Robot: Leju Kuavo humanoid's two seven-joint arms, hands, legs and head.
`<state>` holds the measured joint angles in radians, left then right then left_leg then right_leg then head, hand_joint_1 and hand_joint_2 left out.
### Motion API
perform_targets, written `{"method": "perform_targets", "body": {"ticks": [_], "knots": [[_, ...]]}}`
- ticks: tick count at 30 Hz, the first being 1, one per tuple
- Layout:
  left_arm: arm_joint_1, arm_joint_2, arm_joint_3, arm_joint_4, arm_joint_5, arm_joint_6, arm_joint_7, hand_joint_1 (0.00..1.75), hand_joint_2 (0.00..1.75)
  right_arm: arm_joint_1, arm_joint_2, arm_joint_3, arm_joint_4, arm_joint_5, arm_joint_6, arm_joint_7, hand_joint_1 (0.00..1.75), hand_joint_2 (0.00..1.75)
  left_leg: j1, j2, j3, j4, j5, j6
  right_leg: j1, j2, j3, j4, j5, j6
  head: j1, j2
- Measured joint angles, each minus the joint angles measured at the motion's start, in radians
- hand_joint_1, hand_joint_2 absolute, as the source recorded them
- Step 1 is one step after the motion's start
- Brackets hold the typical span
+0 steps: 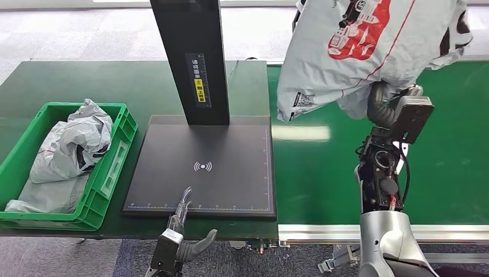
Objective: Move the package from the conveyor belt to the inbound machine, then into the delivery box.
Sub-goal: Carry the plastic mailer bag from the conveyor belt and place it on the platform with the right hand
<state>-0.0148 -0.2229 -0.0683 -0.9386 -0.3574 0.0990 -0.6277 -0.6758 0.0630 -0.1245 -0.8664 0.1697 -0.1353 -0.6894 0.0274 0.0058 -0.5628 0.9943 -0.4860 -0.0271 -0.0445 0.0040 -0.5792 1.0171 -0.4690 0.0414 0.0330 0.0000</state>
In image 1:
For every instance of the green plastic crate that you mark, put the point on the green plastic crate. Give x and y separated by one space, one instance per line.
97 198

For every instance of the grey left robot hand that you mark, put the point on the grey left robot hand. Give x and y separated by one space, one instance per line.
196 246

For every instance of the crumpled grey plastic package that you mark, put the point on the crumpled grey plastic package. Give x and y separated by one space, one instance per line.
80 141

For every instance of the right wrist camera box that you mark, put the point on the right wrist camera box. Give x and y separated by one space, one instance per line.
412 118

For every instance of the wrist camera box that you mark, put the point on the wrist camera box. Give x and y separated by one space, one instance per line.
166 256
412 118

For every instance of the green conveyor belt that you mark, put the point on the green conveyor belt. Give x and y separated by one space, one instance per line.
450 153

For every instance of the black inbound scanner machine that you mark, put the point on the black inbound scanner machine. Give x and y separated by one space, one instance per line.
214 183

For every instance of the dark green table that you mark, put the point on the dark green table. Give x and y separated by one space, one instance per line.
114 84

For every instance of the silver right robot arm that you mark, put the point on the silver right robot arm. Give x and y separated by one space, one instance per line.
386 237

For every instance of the flat grey plastic package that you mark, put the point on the flat grey plastic package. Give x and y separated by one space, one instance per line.
49 198

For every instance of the white package with red print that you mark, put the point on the white package with red print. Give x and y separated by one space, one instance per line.
344 69

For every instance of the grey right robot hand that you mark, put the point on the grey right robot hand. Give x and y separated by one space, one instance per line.
376 109

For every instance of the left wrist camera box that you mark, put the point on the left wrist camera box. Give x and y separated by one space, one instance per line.
166 256

